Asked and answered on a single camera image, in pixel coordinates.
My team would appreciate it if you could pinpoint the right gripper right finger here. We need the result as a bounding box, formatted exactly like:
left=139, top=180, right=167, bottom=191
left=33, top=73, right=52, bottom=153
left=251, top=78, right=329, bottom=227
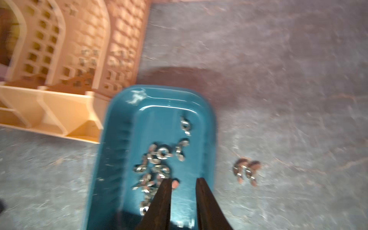
left=195, top=178, right=233, bottom=230

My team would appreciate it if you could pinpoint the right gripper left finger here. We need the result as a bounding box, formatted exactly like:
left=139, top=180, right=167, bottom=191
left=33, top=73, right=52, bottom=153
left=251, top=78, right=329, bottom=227
left=135, top=178, right=173, bottom=230

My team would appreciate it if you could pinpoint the teal plastic storage tray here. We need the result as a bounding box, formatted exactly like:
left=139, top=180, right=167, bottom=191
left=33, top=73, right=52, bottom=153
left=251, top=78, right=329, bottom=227
left=82, top=85, right=217, bottom=230

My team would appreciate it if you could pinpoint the pile of silver wing nuts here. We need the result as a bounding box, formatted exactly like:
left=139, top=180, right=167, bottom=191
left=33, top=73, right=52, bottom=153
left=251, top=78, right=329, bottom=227
left=132, top=116, right=192, bottom=216

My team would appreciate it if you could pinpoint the beige plastic file organizer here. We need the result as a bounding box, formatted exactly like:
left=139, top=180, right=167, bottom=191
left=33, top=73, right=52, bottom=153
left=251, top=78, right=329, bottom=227
left=1, top=0, right=151, bottom=143

